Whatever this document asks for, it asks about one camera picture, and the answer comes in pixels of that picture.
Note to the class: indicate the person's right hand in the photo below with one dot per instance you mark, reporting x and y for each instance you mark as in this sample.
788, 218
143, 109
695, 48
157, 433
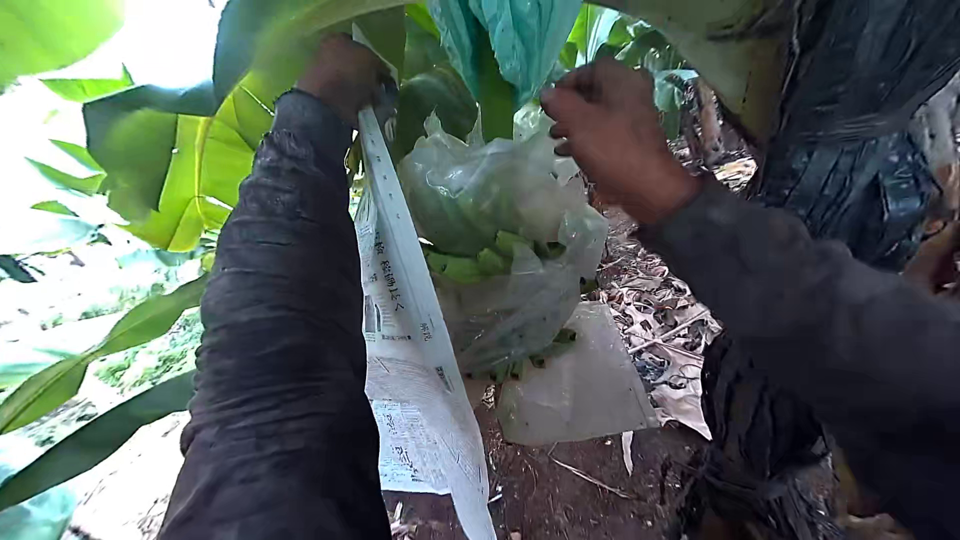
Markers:
631, 142

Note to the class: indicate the person's left hand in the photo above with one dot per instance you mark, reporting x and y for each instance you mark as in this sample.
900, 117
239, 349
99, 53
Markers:
335, 73

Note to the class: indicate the person's left fingers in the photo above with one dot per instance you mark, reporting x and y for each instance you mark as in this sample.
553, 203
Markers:
383, 88

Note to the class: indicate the person's right fingers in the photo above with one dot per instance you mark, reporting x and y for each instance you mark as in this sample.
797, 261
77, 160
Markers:
571, 99

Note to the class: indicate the white printed newspaper sheet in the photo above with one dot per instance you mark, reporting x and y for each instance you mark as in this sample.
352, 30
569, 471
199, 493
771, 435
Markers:
411, 315

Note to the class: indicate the person's left forearm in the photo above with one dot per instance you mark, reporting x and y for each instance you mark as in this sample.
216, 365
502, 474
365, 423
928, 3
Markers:
281, 337

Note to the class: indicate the person's right forearm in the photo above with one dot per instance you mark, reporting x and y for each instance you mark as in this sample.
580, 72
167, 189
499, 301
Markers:
802, 300

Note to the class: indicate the teal plastic bag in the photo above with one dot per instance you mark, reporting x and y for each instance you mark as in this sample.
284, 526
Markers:
534, 37

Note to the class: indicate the large overhanging green leaf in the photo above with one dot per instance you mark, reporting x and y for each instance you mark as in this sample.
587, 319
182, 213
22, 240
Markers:
300, 37

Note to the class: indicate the clear plastic bag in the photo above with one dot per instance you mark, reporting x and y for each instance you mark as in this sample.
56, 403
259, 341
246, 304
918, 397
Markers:
480, 176

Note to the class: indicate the bunch of green bananas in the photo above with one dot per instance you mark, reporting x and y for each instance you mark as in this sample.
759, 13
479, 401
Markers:
491, 259

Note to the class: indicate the pale green banana stem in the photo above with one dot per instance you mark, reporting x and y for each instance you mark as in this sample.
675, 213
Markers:
750, 79

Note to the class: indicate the yellow-green banana leaf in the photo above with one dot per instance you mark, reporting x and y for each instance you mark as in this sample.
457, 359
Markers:
176, 169

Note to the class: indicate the pile of dry leaves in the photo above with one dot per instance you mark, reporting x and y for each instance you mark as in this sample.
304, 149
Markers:
667, 322

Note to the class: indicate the dark banana plant trunk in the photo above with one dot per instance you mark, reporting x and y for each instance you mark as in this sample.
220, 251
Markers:
855, 127

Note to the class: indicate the translucent whitish plastic sheet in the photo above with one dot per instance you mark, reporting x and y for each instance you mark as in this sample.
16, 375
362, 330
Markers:
581, 390

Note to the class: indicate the blurred light green leaf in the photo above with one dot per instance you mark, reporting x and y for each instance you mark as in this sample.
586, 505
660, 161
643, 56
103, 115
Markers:
49, 34

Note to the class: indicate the long narrow green leaf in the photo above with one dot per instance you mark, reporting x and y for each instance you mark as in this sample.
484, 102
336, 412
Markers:
131, 332

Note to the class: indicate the dark fibrous plant base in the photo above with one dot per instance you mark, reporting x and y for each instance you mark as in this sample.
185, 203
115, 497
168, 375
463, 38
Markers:
757, 427

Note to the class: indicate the long dark green leaf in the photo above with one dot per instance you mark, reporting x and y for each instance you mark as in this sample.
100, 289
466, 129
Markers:
97, 442

